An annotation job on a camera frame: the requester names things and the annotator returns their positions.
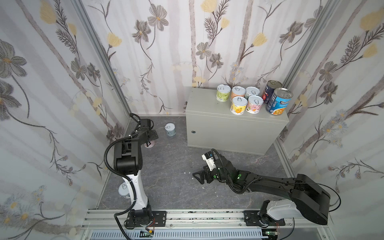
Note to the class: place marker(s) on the yellow small can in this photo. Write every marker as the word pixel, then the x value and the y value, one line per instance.
pixel 238 105

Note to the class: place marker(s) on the grey metal cabinet box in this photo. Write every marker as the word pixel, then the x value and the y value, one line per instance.
pixel 211 125

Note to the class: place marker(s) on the green small can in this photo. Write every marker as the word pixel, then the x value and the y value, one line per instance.
pixel 223 93

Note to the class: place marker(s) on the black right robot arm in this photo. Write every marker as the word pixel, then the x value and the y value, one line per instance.
pixel 300 196

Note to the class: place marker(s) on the teal small can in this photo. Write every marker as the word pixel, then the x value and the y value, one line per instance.
pixel 170 129

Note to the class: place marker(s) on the blue soup can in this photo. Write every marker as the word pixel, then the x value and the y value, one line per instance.
pixel 279 101

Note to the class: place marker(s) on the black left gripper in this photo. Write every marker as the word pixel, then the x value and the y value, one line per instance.
pixel 151 135

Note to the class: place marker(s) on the white slotted cable duct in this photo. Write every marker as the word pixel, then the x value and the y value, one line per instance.
pixel 202 234

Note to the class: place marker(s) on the orange small can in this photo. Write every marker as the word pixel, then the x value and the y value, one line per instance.
pixel 237 92

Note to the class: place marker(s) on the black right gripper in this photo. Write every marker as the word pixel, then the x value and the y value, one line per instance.
pixel 207 172

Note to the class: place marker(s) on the brown-label small can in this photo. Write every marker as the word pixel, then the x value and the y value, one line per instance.
pixel 254 104

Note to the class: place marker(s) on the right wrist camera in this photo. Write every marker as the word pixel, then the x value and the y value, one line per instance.
pixel 209 159

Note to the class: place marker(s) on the grey-label small can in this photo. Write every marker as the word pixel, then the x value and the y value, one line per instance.
pixel 251 91

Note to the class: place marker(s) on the pink small can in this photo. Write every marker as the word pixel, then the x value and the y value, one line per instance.
pixel 149 144

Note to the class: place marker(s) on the white can near left base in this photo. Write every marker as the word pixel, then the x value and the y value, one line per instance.
pixel 124 191

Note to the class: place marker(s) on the red and navy tall can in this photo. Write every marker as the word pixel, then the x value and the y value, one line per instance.
pixel 269 90

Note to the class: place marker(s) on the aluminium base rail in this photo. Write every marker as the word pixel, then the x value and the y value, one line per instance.
pixel 101 225

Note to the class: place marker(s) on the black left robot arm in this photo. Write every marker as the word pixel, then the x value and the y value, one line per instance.
pixel 124 158

